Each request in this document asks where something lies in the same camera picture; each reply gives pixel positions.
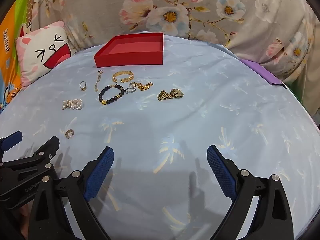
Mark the red cardboard box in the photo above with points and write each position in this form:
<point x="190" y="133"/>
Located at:
<point x="130" y="58"/>

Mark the colourful cartoon mat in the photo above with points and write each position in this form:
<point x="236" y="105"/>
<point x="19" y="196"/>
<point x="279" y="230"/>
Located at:
<point x="10" y="62"/>

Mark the gold wristwatch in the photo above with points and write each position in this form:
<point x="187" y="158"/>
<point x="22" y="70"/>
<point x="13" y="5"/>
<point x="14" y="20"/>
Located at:
<point x="177" y="93"/>

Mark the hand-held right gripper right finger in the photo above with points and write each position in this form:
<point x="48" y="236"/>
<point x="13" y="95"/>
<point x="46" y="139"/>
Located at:
<point x="220" y="170"/>

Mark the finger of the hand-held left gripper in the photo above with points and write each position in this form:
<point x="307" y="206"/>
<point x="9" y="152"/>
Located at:
<point x="12" y="137"/>
<point x="51" y="146"/>

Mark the white cat face pillow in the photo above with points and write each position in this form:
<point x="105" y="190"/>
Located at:
<point x="37" y="45"/>

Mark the grey floral blanket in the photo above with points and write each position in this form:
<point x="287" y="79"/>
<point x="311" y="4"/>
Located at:
<point x="200" y="17"/>

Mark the purple mat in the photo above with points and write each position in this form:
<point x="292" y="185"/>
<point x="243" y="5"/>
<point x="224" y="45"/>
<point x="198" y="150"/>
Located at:
<point x="265" y="73"/>

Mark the light blue palm print bedsheet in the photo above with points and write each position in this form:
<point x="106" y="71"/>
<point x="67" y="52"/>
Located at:
<point x="200" y="120"/>

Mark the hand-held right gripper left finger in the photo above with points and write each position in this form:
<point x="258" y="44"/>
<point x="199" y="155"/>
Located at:
<point x="100" y="172"/>

